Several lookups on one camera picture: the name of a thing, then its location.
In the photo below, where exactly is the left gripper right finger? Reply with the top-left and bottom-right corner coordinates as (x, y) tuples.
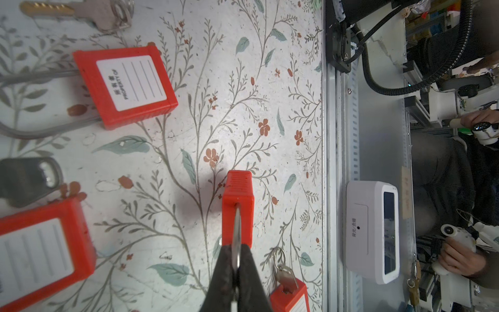
(237, 244), (273, 312)

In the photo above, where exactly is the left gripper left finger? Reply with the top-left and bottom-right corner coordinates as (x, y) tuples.
(200, 246), (234, 312)

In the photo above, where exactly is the red padlock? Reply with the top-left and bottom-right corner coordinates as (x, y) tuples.
(270, 247), (310, 312)
(222, 170), (255, 272)
(1, 198), (97, 311)
(1, 45), (179, 140)

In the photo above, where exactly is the loose brass key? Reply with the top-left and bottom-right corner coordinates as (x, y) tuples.
(19, 0), (135, 33)

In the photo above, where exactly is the white tablet device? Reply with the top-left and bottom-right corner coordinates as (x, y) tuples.
(345, 181), (400, 285)

